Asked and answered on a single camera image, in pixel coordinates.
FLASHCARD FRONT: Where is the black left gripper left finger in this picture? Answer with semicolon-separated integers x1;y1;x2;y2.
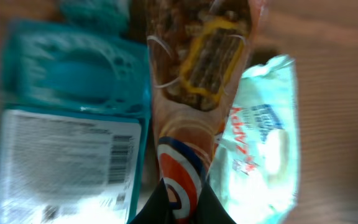
129;179;176;224

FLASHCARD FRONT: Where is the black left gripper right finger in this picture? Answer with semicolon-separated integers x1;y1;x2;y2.
196;184;236;224

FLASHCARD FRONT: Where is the light teal wipes packet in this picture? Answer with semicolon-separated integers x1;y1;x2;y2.
209;55;300;224

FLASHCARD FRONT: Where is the teal mouthwash bottle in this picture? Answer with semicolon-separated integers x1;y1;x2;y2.
0;1;150;224

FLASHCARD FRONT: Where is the red orange snack bar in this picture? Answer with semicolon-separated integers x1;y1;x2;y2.
145;0;268;223

